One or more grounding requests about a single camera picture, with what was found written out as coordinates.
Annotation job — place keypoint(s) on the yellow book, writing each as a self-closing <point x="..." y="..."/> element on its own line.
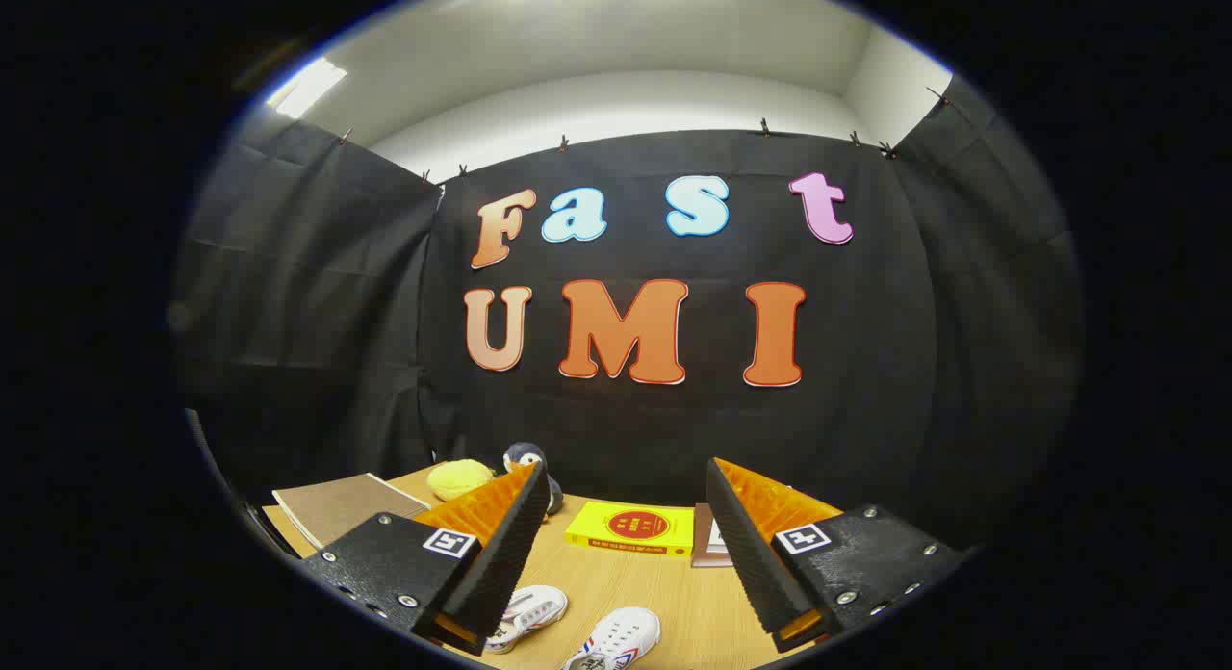
<point x="630" y="528"/>

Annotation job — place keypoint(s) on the penguin plush toy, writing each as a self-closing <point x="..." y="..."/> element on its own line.
<point x="525" y="454"/>

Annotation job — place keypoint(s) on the ceiling light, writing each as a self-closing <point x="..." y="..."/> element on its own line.
<point x="306" y="87"/>

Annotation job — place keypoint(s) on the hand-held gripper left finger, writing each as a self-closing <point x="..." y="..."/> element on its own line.
<point x="500" y="554"/>

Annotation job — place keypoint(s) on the yellow plush toy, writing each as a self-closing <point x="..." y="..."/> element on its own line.
<point x="460" y="479"/>

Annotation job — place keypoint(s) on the white book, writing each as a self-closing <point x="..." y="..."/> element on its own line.
<point x="717" y="537"/>

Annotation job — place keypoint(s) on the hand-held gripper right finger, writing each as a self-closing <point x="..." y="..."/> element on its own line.
<point x="756" y="554"/>

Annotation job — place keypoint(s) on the white canvas shoe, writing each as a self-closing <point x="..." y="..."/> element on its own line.
<point x="527" y="614"/>
<point x="621" y="636"/>

